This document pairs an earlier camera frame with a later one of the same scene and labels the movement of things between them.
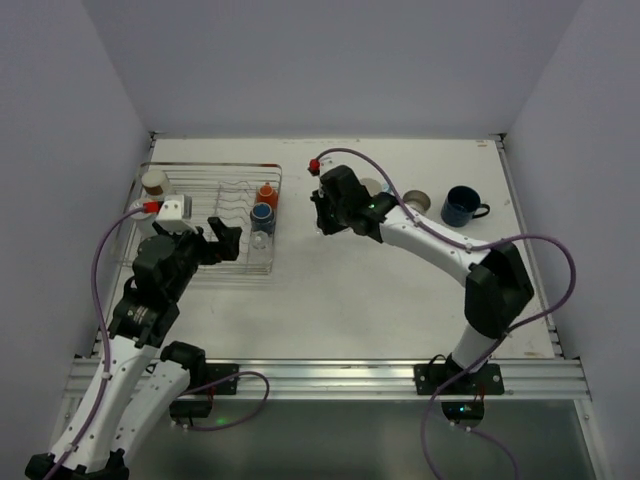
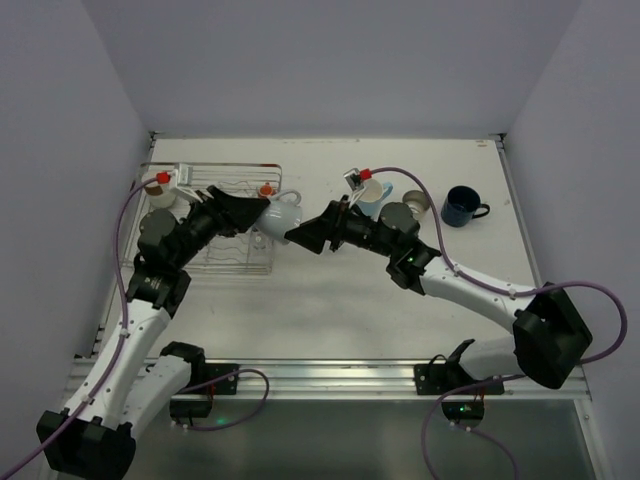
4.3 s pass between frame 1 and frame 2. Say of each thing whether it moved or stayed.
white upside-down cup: moved
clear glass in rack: stayed
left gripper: moved
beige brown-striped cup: stayed
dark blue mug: stayed
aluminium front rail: stayed
